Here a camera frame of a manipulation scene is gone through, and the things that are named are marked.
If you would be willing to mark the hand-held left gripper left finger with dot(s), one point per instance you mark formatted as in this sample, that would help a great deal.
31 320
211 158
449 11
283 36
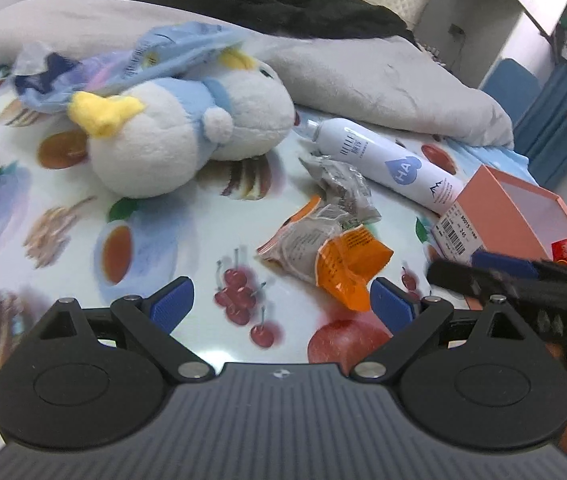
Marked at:
172 305

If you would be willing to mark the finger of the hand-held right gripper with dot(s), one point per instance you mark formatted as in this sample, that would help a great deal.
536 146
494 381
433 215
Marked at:
468 277
503 262

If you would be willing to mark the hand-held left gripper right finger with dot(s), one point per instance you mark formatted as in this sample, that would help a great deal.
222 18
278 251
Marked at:
392 306

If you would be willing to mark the pink cardboard box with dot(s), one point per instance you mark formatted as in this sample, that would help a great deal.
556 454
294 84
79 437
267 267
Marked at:
513 210

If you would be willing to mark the orange snack packet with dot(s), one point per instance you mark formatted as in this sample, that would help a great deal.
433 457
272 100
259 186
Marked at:
351 265

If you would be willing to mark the grey orange-edged snack packet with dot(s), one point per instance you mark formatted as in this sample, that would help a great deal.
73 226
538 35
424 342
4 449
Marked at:
303 240

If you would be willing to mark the fruit print mat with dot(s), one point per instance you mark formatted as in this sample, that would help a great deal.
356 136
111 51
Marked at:
163 240

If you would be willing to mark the light blue star bedsheet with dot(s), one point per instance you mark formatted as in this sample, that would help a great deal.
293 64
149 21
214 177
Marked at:
508 160

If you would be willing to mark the blue curtain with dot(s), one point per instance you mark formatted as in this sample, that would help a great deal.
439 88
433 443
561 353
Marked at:
558 125

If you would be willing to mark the white spray bottle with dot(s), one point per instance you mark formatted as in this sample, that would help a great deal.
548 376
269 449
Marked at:
378 155

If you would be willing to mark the blue covered chair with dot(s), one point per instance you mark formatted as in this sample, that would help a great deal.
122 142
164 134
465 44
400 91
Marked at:
511 90

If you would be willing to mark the white blue plush penguin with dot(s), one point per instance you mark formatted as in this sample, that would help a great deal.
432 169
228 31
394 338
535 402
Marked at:
173 130

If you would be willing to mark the grey duvet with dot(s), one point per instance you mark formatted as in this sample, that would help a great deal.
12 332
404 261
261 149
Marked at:
363 80

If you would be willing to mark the blue plastic bag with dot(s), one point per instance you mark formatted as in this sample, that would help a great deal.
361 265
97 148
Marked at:
128 60

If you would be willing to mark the black jacket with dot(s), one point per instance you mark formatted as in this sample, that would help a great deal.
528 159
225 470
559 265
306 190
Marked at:
263 0

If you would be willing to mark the black wall socket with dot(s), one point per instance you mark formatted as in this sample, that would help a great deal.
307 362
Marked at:
457 30

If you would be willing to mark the white wall cabinet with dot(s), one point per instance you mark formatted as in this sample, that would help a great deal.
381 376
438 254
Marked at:
478 5

